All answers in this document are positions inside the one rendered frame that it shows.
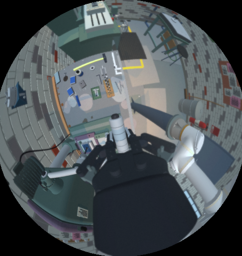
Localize orange drill index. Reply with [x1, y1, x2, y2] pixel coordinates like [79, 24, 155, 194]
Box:
[103, 77, 115, 99]

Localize grey metal drum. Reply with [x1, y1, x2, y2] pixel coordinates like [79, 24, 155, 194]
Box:
[177, 98, 204, 120]

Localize blue grey door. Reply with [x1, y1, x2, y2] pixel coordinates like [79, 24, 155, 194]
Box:
[193, 133, 236, 186]

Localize window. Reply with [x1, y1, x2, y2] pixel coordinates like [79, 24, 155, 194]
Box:
[182, 189, 202, 219]

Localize purple drill vise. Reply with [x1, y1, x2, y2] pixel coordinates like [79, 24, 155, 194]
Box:
[74, 132, 100, 156]

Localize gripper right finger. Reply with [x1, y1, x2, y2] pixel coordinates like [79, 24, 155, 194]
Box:
[127, 128, 177, 159]

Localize black stool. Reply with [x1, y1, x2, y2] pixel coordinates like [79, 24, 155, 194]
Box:
[161, 43, 189, 66]

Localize white try square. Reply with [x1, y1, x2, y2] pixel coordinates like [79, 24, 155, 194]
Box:
[110, 52, 123, 75]

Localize green tool tray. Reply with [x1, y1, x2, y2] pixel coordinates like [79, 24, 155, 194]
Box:
[90, 85, 103, 100]

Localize green lathe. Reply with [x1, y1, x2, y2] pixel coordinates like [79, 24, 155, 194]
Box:
[46, 0, 122, 62]

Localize blue wall mounted device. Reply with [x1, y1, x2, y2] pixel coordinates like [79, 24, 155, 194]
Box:
[5, 81, 27, 110]

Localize light blue pad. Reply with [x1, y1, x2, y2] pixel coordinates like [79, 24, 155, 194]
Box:
[53, 71, 62, 85]

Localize grey dividers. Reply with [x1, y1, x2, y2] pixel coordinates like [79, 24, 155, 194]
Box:
[114, 80, 126, 94]

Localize red wall sign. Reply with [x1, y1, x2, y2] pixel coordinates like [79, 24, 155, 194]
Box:
[209, 125, 221, 137]

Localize grey ribbed feed lever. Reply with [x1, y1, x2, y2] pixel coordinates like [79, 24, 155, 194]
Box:
[109, 113, 130, 154]

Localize black cable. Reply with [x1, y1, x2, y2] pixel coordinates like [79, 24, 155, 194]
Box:
[19, 134, 71, 163]

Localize green frame work table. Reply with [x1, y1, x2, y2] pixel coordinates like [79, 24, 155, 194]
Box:
[143, 11, 193, 54]

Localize black ribbed floor mat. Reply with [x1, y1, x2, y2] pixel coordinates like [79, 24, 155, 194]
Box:
[117, 32, 148, 61]

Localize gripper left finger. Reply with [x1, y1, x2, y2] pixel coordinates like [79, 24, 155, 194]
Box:
[76, 133, 116, 177]

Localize yellow handled hammer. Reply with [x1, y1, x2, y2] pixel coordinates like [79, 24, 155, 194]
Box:
[73, 53, 108, 72]

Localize pale grey lever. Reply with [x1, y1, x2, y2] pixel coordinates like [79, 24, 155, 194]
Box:
[46, 167, 78, 179]

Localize red fire extinguisher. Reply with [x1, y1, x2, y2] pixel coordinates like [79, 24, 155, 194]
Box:
[188, 116, 209, 131]

